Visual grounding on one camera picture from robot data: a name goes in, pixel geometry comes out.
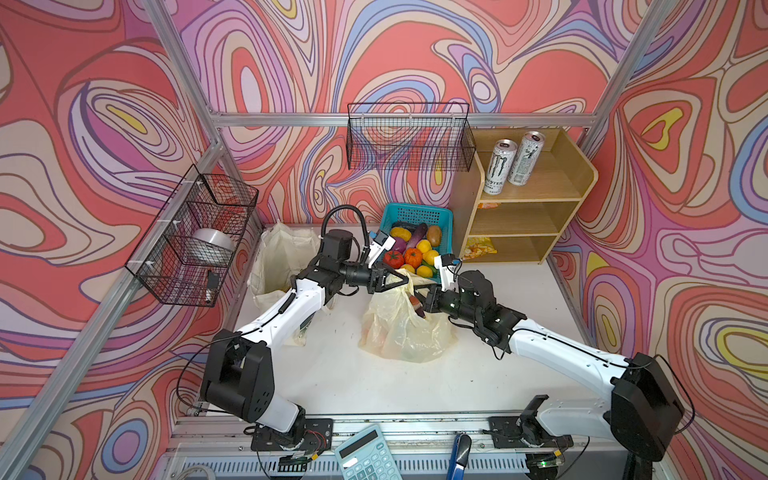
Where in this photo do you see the red toy tomato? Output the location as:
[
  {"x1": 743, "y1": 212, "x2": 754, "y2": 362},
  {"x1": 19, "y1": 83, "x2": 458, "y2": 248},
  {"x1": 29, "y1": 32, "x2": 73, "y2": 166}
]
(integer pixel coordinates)
[{"x1": 383, "y1": 250, "x2": 405, "y2": 270}]

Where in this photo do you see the black wire basket back wall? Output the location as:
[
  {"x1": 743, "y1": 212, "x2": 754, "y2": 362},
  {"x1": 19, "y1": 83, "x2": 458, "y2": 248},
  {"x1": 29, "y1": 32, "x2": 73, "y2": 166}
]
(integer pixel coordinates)
[{"x1": 346, "y1": 100, "x2": 476, "y2": 172}]

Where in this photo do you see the black device bottom right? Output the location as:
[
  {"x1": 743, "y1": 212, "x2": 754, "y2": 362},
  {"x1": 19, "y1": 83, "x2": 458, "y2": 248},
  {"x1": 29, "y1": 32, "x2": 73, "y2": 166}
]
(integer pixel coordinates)
[{"x1": 621, "y1": 454, "x2": 653, "y2": 480}]

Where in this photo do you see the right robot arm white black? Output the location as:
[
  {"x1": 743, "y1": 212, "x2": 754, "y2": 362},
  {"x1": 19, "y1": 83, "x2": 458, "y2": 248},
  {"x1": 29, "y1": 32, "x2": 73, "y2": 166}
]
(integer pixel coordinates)
[{"x1": 414, "y1": 270, "x2": 684, "y2": 462}]

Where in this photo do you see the blue handled tool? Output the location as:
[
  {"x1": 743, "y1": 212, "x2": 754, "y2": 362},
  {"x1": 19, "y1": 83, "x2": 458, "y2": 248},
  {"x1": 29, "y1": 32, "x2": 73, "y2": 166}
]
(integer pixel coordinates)
[{"x1": 446, "y1": 433, "x2": 472, "y2": 480}]

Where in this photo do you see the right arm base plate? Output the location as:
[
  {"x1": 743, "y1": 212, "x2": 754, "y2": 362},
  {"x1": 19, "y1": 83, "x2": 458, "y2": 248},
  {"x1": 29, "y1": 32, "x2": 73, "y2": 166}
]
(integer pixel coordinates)
[{"x1": 486, "y1": 415, "x2": 574, "y2": 450}]

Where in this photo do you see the white energy can right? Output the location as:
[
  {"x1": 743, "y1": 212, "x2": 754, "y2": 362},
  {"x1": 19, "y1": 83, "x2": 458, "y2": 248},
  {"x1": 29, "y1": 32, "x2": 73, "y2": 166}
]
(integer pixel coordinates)
[{"x1": 507, "y1": 131, "x2": 546, "y2": 186}]

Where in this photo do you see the yellow toy fruit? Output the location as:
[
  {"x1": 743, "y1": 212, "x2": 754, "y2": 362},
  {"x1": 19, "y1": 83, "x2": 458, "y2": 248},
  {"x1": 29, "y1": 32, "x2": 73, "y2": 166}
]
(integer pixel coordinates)
[
  {"x1": 416, "y1": 264, "x2": 435, "y2": 278},
  {"x1": 423, "y1": 250, "x2": 440, "y2": 266}
]

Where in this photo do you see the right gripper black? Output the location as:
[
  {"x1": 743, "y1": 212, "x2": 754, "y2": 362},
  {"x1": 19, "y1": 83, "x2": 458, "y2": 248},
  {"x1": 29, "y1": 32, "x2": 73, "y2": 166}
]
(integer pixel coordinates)
[{"x1": 409, "y1": 283, "x2": 479, "y2": 324}]

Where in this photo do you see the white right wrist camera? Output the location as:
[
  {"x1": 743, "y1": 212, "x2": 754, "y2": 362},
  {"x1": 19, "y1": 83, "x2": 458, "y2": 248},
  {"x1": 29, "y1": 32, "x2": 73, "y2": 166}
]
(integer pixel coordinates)
[{"x1": 434, "y1": 254, "x2": 461, "y2": 291}]

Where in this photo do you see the silver tape roll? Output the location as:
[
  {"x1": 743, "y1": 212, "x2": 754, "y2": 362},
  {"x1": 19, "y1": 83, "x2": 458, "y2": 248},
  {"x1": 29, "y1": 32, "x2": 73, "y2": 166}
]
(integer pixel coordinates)
[{"x1": 187, "y1": 228, "x2": 235, "y2": 267}]

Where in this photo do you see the black wire basket wall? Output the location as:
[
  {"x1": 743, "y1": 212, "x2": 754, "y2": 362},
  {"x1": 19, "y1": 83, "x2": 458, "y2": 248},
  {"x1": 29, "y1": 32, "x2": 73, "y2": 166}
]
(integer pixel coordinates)
[
  {"x1": 346, "y1": 100, "x2": 476, "y2": 172},
  {"x1": 125, "y1": 166, "x2": 258, "y2": 307}
]

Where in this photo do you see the purple toy onion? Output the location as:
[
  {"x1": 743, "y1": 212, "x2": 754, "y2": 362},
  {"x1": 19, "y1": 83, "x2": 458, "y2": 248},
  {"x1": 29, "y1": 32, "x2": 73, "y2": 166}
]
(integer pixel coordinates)
[{"x1": 392, "y1": 237, "x2": 407, "y2": 253}]

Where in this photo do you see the yellow toy lemon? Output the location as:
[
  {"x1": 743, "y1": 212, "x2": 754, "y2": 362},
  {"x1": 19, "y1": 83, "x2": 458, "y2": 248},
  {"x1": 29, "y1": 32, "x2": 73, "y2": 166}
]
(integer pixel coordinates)
[{"x1": 416, "y1": 239, "x2": 433, "y2": 253}]

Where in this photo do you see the wooden shelf unit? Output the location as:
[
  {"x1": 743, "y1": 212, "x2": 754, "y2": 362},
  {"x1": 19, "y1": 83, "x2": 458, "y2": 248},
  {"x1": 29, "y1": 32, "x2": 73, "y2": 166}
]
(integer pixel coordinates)
[{"x1": 448, "y1": 128, "x2": 598, "y2": 263}]

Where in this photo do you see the yellow chip packet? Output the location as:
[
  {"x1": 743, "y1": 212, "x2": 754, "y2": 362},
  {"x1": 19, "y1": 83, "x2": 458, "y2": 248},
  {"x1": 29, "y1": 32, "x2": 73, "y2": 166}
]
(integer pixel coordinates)
[{"x1": 462, "y1": 237, "x2": 497, "y2": 260}]

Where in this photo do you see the yellowish plastic grocery bag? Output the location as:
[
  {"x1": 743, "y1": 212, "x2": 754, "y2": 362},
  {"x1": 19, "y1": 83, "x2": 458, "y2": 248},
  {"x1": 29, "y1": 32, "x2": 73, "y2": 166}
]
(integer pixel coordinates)
[{"x1": 358, "y1": 274, "x2": 458, "y2": 363}]

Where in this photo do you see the dark purple toy eggplant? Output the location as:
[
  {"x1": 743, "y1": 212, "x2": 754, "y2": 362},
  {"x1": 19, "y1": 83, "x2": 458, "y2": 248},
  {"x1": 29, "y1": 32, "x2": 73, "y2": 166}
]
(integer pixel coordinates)
[{"x1": 409, "y1": 295, "x2": 426, "y2": 318}]

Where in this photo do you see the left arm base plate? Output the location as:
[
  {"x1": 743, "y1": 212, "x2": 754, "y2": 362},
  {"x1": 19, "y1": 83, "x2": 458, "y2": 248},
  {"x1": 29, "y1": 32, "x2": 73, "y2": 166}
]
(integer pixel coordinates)
[{"x1": 245, "y1": 417, "x2": 334, "y2": 454}]

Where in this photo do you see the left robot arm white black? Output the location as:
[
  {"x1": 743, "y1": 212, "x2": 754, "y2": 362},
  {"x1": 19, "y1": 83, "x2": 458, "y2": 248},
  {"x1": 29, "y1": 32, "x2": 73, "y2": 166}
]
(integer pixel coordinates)
[{"x1": 200, "y1": 205, "x2": 408, "y2": 434}]

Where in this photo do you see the yellow toy corn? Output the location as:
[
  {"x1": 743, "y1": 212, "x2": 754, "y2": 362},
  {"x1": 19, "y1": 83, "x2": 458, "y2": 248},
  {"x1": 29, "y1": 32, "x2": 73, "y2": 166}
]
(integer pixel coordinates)
[{"x1": 389, "y1": 227, "x2": 412, "y2": 242}]

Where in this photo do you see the light purple toy eggplant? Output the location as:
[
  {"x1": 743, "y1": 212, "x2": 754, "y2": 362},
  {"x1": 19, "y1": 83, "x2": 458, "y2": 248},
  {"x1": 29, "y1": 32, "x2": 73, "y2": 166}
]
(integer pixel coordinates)
[{"x1": 406, "y1": 223, "x2": 428, "y2": 249}]

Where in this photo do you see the black wire basket left wall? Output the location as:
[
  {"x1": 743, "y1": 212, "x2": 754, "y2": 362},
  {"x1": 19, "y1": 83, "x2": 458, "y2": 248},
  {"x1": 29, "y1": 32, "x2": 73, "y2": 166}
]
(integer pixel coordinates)
[{"x1": 125, "y1": 166, "x2": 258, "y2": 307}]

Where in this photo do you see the teal plastic basket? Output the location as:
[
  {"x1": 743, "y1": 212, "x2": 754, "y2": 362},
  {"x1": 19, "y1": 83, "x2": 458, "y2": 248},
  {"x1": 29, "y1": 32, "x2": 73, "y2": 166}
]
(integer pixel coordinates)
[{"x1": 380, "y1": 203, "x2": 453, "y2": 283}]

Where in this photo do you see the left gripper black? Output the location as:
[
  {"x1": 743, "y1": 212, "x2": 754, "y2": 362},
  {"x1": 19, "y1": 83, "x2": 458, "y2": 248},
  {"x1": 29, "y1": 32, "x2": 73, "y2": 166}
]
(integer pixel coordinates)
[{"x1": 336, "y1": 260, "x2": 406, "y2": 298}]

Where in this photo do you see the teal calculator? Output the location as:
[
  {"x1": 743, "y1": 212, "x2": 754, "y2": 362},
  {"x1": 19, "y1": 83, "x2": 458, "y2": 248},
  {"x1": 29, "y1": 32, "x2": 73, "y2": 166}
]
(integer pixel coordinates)
[{"x1": 334, "y1": 424, "x2": 402, "y2": 480}]

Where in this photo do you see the orange toy pepper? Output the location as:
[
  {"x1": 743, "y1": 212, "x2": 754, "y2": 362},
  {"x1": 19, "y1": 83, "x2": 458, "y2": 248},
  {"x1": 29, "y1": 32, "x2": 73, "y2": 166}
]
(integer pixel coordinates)
[{"x1": 403, "y1": 248, "x2": 423, "y2": 269}]

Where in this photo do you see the white Monster can left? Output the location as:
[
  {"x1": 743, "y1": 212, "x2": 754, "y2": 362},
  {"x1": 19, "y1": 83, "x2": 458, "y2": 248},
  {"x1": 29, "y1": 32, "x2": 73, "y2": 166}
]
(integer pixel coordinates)
[{"x1": 483, "y1": 139, "x2": 518, "y2": 195}]

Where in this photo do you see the brown toy potato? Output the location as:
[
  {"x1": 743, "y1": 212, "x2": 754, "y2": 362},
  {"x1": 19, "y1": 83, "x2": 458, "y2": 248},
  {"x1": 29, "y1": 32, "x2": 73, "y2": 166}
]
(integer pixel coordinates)
[{"x1": 425, "y1": 225, "x2": 442, "y2": 249}]

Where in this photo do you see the beige canvas tote bag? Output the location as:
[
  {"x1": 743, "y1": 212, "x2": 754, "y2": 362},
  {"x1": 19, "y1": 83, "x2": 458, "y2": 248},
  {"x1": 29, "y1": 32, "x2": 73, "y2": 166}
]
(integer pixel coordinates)
[{"x1": 239, "y1": 223, "x2": 320, "y2": 349}]

